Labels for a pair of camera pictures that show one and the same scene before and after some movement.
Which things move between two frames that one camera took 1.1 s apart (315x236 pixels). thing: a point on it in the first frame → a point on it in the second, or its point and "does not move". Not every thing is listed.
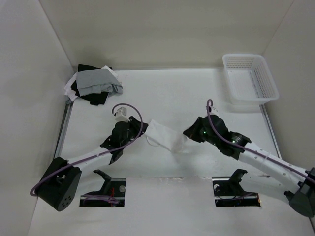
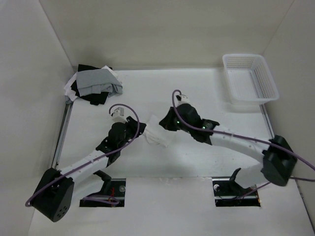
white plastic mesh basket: [248, 79] does not move
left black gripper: [136, 125] does not move
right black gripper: [192, 132] → [167, 122]
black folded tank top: [95, 98] does not move
